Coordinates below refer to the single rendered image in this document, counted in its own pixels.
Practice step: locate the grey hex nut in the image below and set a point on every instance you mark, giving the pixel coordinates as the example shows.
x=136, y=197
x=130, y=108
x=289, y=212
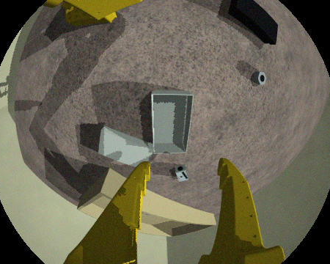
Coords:
x=259, y=77

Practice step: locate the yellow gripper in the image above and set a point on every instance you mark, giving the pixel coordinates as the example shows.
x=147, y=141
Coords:
x=113, y=237

